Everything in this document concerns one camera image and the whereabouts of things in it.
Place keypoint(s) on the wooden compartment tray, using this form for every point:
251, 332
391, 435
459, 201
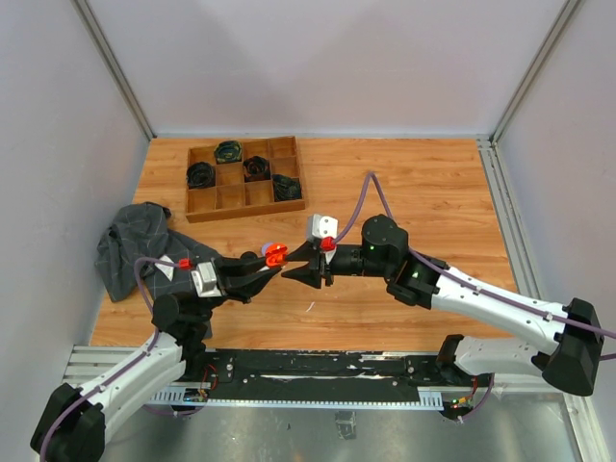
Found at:
231, 196

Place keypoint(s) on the white cable duct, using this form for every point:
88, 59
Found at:
326, 394

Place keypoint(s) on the red patterned rolled necktie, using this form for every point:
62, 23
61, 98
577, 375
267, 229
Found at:
256, 169

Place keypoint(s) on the orange earbud charging case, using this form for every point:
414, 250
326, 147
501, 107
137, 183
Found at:
276, 255

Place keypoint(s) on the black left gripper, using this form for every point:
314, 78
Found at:
243, 283

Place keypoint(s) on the dark rolled necktie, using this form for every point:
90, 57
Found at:
286, 188

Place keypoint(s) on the grey checked cloth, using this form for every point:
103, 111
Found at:
141, 230

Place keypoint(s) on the aluminium left frame post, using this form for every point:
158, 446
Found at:
97, 35

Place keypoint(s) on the green rolled necktie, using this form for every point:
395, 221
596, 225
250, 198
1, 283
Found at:
228, 152

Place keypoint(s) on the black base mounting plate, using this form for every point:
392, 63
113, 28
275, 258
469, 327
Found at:
224, 366

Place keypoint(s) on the lilac earbud charging case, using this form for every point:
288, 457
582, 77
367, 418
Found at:
265, 247

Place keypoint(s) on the black rolled necktie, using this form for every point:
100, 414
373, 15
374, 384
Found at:
201, 175

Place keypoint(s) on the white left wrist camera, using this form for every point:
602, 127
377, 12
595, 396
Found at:
203, 277

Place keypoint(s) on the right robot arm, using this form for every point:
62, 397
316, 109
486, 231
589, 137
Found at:
560, 343

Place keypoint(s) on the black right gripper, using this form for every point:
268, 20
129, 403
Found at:
312, 271

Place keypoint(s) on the black earbud charging case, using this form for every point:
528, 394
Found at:
249, 255

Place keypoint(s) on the aluminium corner frame post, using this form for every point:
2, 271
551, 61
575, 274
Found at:
555, 34

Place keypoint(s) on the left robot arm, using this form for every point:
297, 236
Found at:
77, 423

